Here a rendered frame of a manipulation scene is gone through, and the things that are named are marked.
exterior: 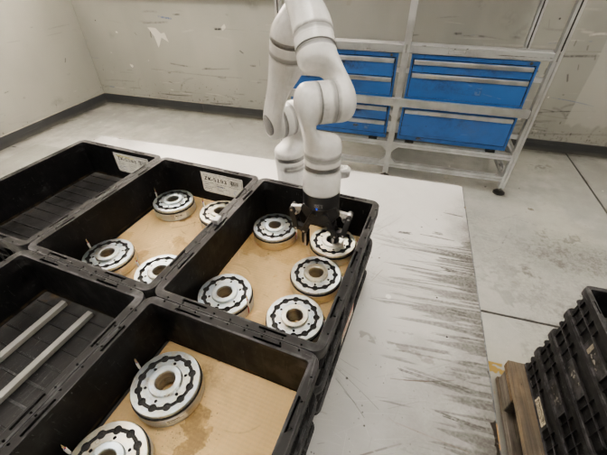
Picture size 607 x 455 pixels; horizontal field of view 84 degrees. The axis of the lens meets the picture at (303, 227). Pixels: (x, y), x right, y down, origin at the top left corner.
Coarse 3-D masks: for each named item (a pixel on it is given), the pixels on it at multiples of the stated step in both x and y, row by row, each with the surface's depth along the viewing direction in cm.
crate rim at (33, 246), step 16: (160, 160) 90; (176, 160) 90; (240, 176) 84; (256, 176) 84; (112, 192) 78; (240, 192) 78; (224, 208) 73; (64, 224) 69; (208, 224) 69; (192, 240) 65; (48, 256) 62; (64, 256) 62; (176, 256) 62; (96, 272) 59; (112, 272) 59; (144, 288) 56
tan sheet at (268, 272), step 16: (240, 256) 76; (256, 256) 76; (272, 256) 76; (288, 256) 76; (304, 256) 76; (224, 272) 72; (240, 272) 72; (256, 272) 72; (272, 272) 72; (288, 272) 72; (256, 288) 69; (272, 288) 69; (288, 288) 69; (256, 304) 66; (320, 304) 66; (256, 320) 63
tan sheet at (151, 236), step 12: (204, 204) 92; (192, 216) 88; (132, 228) 84; (144, 228) 84; (156, 228) 84; (168, 228) 84; (180, 228) 84; (192, 228) 84; (132, 240) 80; (144, 240) 80; (156, 240) 80; (168, 240) 80; (180, 240) 80; (144, 252) 77; (156, 252) 77; (168, 252) 77; (180, 252) 77; (132, 276) 71
